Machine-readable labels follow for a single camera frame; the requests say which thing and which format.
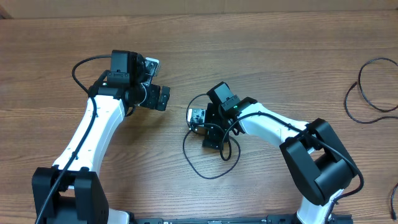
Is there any black usb cable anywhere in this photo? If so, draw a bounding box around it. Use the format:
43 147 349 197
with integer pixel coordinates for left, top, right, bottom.
182 93 242 180
343 57 398 125

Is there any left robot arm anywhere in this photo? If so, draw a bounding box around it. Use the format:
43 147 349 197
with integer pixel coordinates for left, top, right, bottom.
32 50 170 223

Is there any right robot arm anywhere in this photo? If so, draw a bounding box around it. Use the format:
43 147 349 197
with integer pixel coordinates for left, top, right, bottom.
203 82 364 223

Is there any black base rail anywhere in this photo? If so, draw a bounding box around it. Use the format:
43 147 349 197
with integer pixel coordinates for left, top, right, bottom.
132 215 297 224

